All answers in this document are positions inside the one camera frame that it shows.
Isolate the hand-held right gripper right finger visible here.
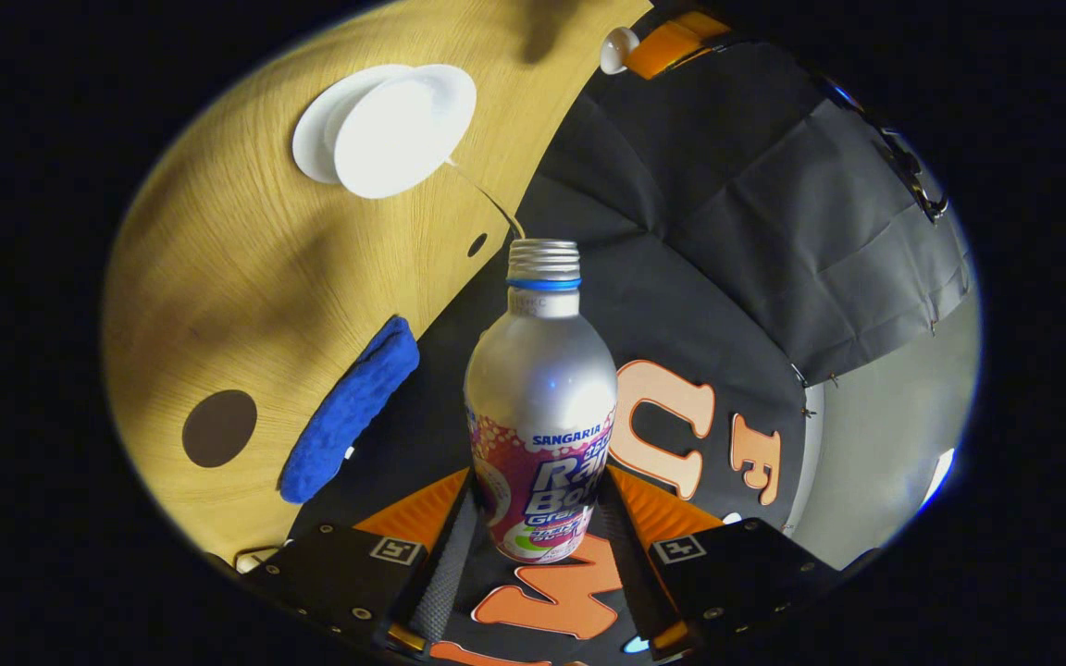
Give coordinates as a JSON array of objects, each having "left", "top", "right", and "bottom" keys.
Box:
[{"left": 596, "top": 462, "right": 844, "bottom": 660}]

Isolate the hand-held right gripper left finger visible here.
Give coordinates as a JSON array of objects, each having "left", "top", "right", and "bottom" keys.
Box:
[{"left": 209, "top": 467, "right": 480, "bottom": 660}]

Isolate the white teacup lid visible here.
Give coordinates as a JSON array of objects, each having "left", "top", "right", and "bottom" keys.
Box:
[{"left": 600, "top": 26, "right": 642, "bottom": 76}]

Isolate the silver water bottle red label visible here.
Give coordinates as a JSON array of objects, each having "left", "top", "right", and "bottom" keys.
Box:
[{"left": 465, "top": 239, "right": 619, "bottom": 565}]

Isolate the round brown coaster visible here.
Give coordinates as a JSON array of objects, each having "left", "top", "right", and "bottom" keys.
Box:
[{"left": 182, "top": 389, "right": 258, "bottom": 468}]

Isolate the white teacup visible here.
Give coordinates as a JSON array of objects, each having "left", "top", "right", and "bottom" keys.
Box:
[{"left": 334, "top": 65, "right": 478, "bottom": 200}]

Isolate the blue towel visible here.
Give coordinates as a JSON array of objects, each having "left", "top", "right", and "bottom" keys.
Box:
[{"left": 279, "top": 316, "right": 421, "bottom": 505}]

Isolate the dark grey side cloth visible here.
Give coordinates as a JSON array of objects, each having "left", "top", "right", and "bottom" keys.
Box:
[{"left": 644, "top": 37, "right": 974, "bottom": 388}]

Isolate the black backdrop cloth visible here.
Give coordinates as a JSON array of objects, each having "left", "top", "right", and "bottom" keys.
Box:
[{"left": 288, "top": 37, "right": 823, "bottom": 666}]

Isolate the black metal stand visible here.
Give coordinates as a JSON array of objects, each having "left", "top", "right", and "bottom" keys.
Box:
[{"left": 818, "top": 72, "right": 950, "bottom": 225}]

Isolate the ceiling light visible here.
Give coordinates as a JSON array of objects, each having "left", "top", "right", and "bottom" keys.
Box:
[{"left": 920, "top": 448, "right": 958, "bottom": 512}]

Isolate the white saucer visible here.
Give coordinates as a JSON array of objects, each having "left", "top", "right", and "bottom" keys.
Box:
[{"left": 291, "top": 63, "right": 415, "bottom": 185}]

